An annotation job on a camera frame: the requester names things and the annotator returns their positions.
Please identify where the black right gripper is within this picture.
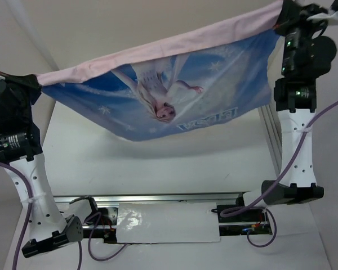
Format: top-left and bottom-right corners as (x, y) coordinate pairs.
(273, 0), (333, 77)

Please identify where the pink printed pillowcase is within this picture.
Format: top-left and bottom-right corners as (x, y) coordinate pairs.
(38, 1), (283, 141)

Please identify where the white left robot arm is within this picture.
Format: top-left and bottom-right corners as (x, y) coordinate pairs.
(0, 72), (83, 258)

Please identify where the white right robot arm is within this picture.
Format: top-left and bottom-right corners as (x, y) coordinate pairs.
(261, 1), (337, 205)

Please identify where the white cover sheet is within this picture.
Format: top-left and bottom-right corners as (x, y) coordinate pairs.
(116, 202), (220, 244)

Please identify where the aluminium frame rails right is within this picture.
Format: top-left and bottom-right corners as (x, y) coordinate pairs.
(258, 104), (282, 176)

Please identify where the aluminium front rail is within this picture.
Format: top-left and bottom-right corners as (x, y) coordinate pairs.
(53, 192), (271, 240)

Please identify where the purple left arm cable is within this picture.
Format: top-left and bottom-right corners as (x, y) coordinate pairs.
(0, 159), (130, 270)

